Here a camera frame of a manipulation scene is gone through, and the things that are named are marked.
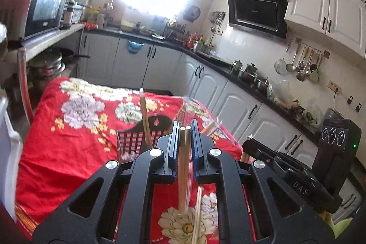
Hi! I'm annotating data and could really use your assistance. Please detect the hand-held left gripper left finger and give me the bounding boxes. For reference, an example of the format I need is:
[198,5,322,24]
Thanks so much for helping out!
[32,121,180,244]

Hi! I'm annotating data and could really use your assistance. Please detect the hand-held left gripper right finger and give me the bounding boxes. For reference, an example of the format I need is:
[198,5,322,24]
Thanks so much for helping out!
[190,119,335,244]

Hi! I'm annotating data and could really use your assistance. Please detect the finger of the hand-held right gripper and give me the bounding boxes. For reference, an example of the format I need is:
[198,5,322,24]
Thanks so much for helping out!
[242,139,287,176]

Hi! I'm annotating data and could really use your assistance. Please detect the wooden chopsticks pair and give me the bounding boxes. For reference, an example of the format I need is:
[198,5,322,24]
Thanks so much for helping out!
[240,134,253,165]
[174,95,199,216]
[191,186,204,244]
[139,88,154,148]

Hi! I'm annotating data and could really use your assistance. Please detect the black perforated utensil basket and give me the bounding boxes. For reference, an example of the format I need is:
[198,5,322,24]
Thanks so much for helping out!
[116,115,175,162]

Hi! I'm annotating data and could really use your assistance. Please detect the black kitchen countertop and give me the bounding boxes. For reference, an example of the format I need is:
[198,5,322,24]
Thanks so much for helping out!
[83,26,325,146]

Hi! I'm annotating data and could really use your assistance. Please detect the white lower kitchen cabinets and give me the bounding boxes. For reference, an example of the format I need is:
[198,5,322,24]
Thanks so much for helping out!
[77,31,366,223]

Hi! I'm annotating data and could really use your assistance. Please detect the white kitchen cabinets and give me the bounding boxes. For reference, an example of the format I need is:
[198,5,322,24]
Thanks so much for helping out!
[284,0,366,59]
[77,31,366,223]

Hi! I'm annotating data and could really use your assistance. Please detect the clear plastic bag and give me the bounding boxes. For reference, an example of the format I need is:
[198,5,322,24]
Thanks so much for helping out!
[267,79,291,103]

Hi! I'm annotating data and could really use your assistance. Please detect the steel mixing bowl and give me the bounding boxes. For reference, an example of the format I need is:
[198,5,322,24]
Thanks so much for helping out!
[238,70,257,83]
[256,76,269,90]

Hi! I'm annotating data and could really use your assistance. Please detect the pale green measuring cup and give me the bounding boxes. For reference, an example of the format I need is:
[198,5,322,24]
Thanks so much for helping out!
[309,54,322,83]

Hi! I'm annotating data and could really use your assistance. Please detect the steel skimmer spoon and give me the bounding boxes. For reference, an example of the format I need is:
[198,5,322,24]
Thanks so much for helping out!
[296,48,312,82]

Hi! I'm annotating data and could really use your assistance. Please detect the steel mesh strainer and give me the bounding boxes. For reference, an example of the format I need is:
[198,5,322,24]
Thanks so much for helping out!
[274,40,292,75]

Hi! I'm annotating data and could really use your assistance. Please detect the steel ladle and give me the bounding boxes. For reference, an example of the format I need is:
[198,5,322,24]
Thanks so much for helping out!
[287,44,299,72]

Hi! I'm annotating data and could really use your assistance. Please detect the steel cooking pot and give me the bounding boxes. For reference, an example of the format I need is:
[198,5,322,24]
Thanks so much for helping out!
[194,40,214,55]

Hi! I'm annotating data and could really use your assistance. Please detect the red floral blanket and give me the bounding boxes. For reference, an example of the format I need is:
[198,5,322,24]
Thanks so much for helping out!
[14,77,255,244]

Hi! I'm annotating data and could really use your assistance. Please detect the blue plastic basin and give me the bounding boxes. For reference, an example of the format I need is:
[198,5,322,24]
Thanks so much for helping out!
[127,39,145,54]

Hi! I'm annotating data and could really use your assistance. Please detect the row of condiment bottles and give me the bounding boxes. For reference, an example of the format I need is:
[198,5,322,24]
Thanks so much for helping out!
[164,22,205,49]

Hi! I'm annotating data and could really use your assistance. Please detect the hanging kitchen tools rack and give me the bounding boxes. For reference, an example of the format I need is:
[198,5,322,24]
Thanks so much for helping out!
[211,11,226,33]

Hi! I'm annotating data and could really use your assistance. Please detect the black range hood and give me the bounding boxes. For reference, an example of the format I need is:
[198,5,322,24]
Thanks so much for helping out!
[224,0,288,40]

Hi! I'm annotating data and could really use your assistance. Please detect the black frying pan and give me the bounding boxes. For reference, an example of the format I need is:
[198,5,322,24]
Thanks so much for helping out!
[57,48,91,61]

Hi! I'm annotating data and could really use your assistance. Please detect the white upper kitchen cabinets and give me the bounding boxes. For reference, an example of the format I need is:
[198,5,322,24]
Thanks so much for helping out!
[284,0,366,59]

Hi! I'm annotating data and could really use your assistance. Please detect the stacked steel pots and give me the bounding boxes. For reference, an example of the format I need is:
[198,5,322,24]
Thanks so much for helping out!
[28,50,65,79]

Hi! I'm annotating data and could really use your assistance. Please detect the steel shelf rack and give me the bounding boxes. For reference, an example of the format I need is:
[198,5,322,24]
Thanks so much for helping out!
[0,23,86,126]

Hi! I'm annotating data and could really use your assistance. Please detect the dark sauce bottle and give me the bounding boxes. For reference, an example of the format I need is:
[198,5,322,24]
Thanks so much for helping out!
[63,0,75,30]

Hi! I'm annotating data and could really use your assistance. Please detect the silver microwave oven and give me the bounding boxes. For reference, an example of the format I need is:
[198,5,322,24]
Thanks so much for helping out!
[22,0,73,40]

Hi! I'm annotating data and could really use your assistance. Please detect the wall power socket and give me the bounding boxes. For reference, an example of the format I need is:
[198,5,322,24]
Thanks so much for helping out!
[327,79,342,95]

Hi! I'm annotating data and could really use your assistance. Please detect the round wall plate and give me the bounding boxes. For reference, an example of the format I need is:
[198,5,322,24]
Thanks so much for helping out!
[183,6,201,22]

